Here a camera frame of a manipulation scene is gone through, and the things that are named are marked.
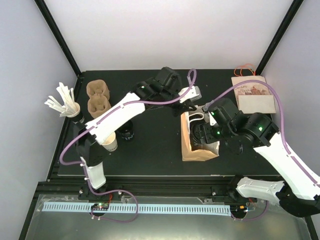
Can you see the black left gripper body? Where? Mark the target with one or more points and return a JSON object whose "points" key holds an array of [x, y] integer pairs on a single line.
{"points": [[184, 108]]}

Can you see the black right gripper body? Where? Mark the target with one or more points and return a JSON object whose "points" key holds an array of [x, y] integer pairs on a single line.
{"points": [[210, 137]]}

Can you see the brown paper takeout bag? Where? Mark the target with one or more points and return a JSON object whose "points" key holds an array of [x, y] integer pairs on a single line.
{"points": [[190, 151]]}

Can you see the stack of black cup lids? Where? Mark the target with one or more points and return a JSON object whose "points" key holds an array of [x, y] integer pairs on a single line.
{"points": [[126, 131]]}

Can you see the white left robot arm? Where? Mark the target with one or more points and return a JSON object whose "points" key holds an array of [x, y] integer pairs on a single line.
{"points": [[164, 90]]}

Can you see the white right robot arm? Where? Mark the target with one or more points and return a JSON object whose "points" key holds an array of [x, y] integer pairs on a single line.
{"points": [[298, 193]]}

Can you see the white paper coffee cup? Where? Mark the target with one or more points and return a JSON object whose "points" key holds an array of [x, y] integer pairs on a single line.
{"points": [[111, 144]]}

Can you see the stack of pulp cup carriers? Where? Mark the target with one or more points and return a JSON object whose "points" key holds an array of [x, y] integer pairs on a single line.
{"points": [[99, 98]]}

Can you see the cup of white wrapped stirrers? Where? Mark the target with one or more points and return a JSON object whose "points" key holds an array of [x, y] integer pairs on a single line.
{"points": [[70, 108]]}

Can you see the printed paper bag orange handles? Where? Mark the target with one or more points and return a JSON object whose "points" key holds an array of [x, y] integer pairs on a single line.
{"points": [[252, 97]]}

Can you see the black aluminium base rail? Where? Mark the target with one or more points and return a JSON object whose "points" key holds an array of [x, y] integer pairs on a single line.
{"points": [[226, 189]]}

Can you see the black right frame post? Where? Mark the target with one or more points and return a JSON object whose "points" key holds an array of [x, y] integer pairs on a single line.
{"points": [[281, 30]]}

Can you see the black frame post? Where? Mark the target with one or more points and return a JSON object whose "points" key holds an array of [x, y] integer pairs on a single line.
{"points": [[48, 17], [281, 30]]}

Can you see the light blue cable duct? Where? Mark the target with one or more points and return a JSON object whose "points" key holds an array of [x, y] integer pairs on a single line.
{"points": [[142, 208]]}

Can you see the black left frame post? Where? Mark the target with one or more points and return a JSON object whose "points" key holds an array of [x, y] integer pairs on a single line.
{"points": [[48, 17]]}

